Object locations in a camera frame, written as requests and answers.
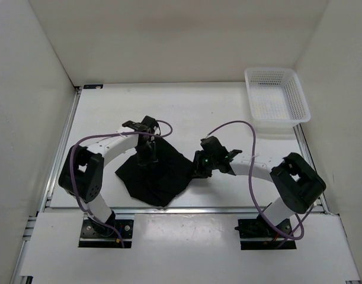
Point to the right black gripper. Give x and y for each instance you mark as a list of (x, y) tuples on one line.
[(197, 169)]

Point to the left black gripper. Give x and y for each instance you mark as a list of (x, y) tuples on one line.
[(147, 161)]

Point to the black shorts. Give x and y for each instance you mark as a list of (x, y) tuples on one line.
[(159, 183)]

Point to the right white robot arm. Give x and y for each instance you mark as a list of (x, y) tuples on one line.
[(297, 183)]

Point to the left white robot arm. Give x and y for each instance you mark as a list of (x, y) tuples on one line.
[(82, 172)]

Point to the white plastic mesh basket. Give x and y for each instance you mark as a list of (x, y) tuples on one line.
[(276, 98)]

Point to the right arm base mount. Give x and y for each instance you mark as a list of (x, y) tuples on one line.
[(255, 235)]

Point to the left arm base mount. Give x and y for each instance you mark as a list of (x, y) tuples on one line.
[(94, 235)]

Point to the aluminium right rail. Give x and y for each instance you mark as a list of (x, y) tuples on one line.
[(305, 152)]

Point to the aluminium rail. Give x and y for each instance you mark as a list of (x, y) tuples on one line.
[(232, 210), (305, 152), (47, 189)]

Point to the aluminium front rail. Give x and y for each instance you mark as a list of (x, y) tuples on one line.
[(232, 210)]

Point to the aluminium left rail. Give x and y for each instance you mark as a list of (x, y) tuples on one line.
[(47, 189)]

